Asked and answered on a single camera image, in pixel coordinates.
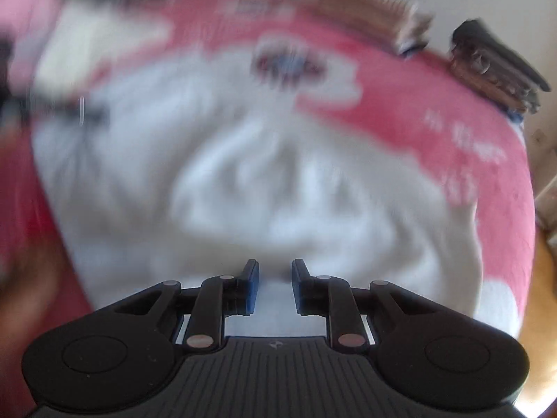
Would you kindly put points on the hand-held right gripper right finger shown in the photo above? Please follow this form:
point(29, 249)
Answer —
point(300, 287)

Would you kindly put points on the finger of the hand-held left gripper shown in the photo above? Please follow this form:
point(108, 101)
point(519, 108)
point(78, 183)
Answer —
point(65, 111)

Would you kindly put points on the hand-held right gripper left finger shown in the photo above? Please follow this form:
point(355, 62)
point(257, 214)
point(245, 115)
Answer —
point(252, 287)

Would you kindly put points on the white sweatshirt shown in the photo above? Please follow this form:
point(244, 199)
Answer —
point(261, 191)

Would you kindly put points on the stack of dark folded clothes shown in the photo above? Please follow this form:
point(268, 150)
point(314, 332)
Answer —
point(496, 65)

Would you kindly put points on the white fluffy cloth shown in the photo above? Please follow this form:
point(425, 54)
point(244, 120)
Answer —
point(95, 43)

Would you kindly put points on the pink floral blanket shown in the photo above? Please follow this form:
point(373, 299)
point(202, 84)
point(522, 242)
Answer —
point(435, 96)

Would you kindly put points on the pink checked folded sweater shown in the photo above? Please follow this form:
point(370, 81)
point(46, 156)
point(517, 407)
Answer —
point(361, 4)

